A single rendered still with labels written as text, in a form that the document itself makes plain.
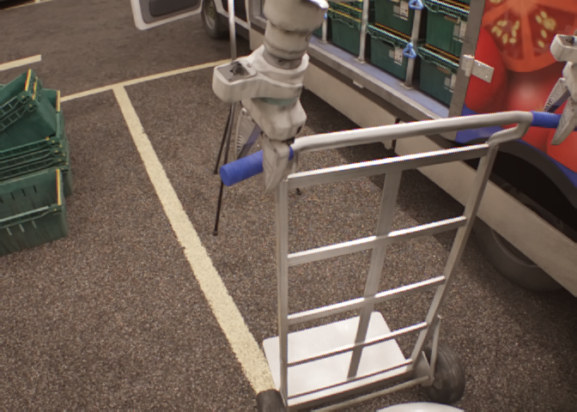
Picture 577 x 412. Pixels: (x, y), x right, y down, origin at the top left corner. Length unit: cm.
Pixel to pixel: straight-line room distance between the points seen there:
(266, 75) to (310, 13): 11
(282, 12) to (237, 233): 196
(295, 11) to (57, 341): 190
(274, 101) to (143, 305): 167
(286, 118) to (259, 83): 8
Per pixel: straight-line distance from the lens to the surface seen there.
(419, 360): 179
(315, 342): 190
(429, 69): 243
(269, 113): 58
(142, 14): 463
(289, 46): 53
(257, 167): 70
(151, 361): 194
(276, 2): 50
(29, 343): 222
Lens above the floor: 161
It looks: 38 degrees down
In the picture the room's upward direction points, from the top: straight up
